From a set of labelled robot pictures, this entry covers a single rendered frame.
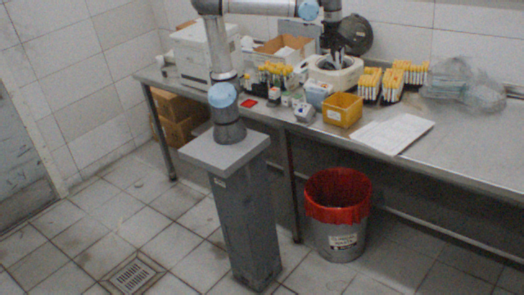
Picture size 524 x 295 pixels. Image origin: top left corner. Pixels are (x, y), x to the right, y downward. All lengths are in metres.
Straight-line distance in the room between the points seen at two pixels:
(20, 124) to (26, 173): 0.35
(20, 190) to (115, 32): 1.32
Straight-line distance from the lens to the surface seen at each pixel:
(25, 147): 3.35
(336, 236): 2.36
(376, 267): 2.53
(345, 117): 1.94
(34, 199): 3.51
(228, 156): 1.81
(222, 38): 1.86
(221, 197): 2.09
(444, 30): 2.29
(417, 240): 2.69
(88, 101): 3.54
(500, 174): 1.78
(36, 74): 3.33
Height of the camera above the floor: 1.92
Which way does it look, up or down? 33 degrees down
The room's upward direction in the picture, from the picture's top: 9 degrees counter-clockwise
